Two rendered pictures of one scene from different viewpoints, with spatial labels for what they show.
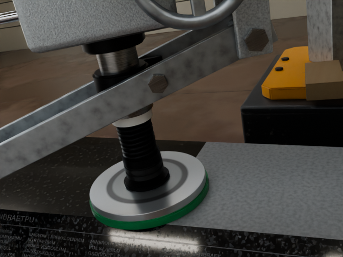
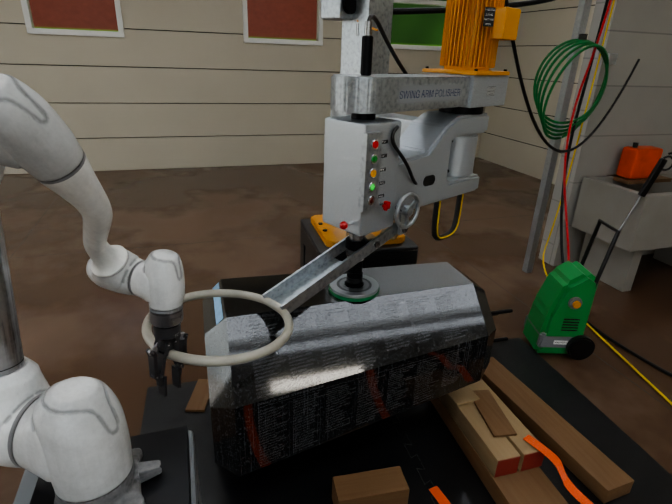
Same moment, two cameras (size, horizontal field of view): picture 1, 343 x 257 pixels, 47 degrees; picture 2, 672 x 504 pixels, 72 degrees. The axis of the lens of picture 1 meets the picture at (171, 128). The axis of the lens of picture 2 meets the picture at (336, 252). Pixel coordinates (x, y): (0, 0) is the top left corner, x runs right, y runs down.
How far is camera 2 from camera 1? 1.59 m
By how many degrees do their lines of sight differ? 41
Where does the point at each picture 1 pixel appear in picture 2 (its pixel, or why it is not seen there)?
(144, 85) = (373, 245)
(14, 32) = not seen: outside the picture
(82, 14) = (375, 223)
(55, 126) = (347, 262)
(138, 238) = (367, 304)
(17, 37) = not seen: outside the picture
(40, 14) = (366, 223)
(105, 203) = (351, 293)
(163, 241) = (376, 303)
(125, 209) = (362, 293)
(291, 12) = (197, 162)
